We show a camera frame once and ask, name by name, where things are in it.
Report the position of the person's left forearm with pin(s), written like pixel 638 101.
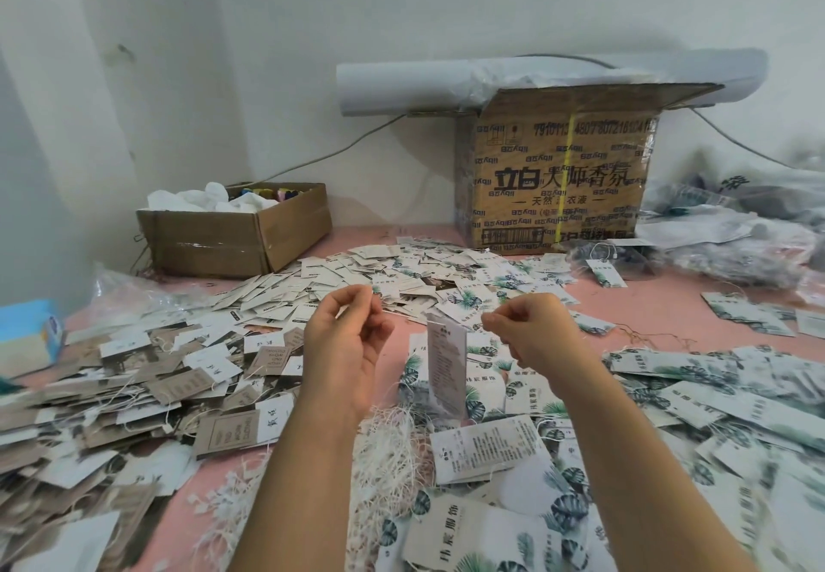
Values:
pixel 297 501

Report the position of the white crumpled material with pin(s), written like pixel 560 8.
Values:
pixel 206 199

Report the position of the person's right forearm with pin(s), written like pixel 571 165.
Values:
pixel 651 488

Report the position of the pile of green leaf tags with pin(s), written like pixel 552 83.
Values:
pixel 735 430

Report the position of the blue tissue pack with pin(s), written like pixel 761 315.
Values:
pixel 28 336

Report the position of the person's right hand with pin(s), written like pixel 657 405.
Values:
pixel 535 333

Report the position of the pile of brown white tags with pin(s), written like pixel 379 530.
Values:
pixel 148 430

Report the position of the large printed cardboard box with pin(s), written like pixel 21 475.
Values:
pixel 561 166

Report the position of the white roll in plastic wrap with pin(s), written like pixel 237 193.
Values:
pixel 413 86

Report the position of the clear plastic bag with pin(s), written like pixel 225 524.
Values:
pixel 129 295

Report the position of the small open cardboard box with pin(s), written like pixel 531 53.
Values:
pixel 235 233

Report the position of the heap of clear plastic bags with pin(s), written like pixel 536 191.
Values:
pixel 761 217

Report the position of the single white leaf print tag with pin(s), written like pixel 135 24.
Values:
pixel 447 366

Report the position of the heap of small tags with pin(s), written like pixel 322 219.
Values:
pixel 400 282

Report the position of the person's left hand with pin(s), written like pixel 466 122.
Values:
pixel 342 353

